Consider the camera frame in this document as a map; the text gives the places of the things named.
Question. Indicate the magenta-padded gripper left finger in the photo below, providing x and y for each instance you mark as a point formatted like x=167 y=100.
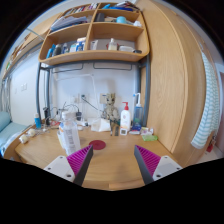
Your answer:
x=58 y=166

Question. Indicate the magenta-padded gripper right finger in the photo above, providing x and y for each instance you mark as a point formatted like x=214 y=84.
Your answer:
x=166 y=165

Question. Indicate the clear plastic water bottle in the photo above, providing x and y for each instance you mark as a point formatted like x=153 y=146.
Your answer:
x=70 y=133

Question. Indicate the green packet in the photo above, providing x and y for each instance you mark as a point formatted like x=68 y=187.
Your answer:
x=149 y=137

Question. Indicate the pink white packet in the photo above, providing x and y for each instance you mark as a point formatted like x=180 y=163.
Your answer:
x=146 y=131

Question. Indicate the small white round roll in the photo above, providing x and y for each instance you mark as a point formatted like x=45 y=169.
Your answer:
x=23 y=139
x=31 y=132

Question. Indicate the flat round red coaster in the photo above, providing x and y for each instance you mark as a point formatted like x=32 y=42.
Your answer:
x=97 y=144

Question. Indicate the blue box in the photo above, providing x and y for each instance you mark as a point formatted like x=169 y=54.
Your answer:
x=135 y=130

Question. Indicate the small blue tube bottle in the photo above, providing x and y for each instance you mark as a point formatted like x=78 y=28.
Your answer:
x=37 y=122

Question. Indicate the black electric shaver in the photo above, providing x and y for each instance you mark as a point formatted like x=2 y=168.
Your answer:
x=46 y=116

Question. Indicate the small white digital clock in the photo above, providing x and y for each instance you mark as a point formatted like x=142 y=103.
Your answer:
x=123 y=132

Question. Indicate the black plug adapter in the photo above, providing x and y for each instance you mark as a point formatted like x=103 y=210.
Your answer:
x=79 y=116

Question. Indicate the crumpled white tissue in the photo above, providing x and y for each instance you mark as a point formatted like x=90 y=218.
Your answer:
x=100 y=125

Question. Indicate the clear blue squeeze bottle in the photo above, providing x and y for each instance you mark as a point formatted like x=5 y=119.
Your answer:
x=138 y=113

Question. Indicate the grey ruler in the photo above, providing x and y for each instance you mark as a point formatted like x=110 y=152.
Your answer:
x=116 y=131

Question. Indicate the bed with teal pillow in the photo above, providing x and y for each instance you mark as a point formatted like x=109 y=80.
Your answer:
x=8 y=130

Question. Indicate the white red pump lotion bottle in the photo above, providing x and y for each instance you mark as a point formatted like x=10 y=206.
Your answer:
x=125 y=118

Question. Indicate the black pen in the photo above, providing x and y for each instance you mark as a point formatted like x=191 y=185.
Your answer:
x=111 y=130

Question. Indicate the striped hanging towel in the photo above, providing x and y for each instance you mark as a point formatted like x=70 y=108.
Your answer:
x=208 y=106

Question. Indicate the tree creature figurine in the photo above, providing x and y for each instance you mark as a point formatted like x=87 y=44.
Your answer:
x=110 y=108

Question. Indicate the wooden wardrobe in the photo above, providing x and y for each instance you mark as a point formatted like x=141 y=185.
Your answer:
x=173 y=83

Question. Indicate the long wooden bunk ledge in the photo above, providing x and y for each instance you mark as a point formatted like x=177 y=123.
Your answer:
x=30 y=40

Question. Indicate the wooden shelf unit with items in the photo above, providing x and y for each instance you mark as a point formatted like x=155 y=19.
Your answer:
x=100 y=31

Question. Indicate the white wall socket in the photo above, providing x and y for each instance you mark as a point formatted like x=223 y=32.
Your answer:
x=74 y=99
x=103 y=98

